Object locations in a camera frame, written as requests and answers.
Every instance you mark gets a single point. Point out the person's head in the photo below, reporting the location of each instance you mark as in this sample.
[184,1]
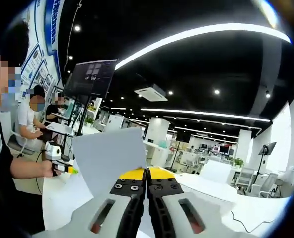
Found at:
[15,42]

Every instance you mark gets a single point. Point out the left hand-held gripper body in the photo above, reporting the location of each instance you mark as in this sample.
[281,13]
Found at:
[56,153]

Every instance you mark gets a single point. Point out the curved ceiling light strip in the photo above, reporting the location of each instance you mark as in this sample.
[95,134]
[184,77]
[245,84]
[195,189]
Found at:
[236,26]
[199,113]

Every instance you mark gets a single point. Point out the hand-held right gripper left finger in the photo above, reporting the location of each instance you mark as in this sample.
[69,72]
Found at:
[127,213]

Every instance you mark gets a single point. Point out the blue white wall display board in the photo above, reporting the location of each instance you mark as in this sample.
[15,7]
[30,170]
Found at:
[50,29]

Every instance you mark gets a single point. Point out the person's left hand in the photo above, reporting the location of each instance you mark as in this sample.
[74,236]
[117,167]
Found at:
[49,169]

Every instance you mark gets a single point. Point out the operator in black shirt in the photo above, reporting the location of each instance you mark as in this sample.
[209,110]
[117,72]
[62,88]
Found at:
[8,203]

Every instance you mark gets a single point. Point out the potted green plant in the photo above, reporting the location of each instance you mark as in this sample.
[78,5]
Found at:
[237,162]

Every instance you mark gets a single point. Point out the ceiling air conditioner unit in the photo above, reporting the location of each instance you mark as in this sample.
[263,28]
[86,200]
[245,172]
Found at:
[150,93]

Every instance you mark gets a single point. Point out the single white printing paper sheet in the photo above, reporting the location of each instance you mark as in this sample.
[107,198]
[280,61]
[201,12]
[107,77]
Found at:
[107,153]

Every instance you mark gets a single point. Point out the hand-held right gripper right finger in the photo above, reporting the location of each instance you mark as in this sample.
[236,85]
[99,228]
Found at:
[164,213]

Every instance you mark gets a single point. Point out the white table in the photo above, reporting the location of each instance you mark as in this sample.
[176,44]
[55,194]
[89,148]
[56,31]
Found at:
[256,220]

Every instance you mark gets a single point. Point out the large black monitor on stand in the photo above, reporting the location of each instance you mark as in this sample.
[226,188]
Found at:
[90,77]

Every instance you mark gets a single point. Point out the white inkjet printer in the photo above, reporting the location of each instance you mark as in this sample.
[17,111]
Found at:
[215,171]

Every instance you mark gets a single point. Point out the black tablet on tripod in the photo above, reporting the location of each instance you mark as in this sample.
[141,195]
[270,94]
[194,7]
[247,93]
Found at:
[268,147]

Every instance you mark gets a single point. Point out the white office chair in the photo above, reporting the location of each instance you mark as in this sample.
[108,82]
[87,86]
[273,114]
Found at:
[268,184]
[15,145]

